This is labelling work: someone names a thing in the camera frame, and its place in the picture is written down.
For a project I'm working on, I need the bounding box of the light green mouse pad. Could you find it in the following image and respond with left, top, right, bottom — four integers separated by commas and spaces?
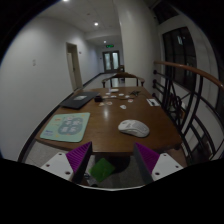
40, 113, 90, 143

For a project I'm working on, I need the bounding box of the wooden chair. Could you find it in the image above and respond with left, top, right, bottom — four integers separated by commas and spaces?
102, 72, 145, 88

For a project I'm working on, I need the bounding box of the white paper with pen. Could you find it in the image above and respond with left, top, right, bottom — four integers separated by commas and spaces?
146, 99, 160, 107

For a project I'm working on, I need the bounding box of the wooden handrail with black railing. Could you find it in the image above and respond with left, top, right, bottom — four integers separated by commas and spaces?
153, 61, 224, 165

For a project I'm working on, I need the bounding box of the green exit sign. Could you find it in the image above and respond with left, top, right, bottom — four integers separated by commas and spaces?
106, 44, 114, 48

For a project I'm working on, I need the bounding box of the white computer mouse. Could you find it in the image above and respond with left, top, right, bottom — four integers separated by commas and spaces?
118, 120, 150, 138

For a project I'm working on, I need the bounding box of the side door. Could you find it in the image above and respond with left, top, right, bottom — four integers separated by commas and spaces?
66, 43, 83, 90

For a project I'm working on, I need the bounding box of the black cable on table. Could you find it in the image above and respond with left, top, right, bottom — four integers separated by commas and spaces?
128, 89, 148, 98

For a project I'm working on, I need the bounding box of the white card on table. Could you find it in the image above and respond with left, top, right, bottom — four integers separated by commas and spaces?
120, 105, 127, 110

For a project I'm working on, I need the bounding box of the double glass door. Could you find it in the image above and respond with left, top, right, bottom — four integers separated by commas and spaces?
103, 51, 120, 73

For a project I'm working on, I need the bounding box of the green object under table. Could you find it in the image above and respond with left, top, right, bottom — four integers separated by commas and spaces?
89, 158, 115, 182

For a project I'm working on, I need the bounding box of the small black box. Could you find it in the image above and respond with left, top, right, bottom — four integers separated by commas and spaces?
94, 96, 103, 102

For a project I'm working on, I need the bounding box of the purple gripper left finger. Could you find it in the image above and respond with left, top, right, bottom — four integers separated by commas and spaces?
66, 142, 92, 184

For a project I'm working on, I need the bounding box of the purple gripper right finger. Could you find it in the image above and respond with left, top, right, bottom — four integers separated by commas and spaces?
133, 143, 160, 184

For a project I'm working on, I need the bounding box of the dark closed laptop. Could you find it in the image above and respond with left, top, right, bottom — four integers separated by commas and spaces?
61, 92, 98, 110

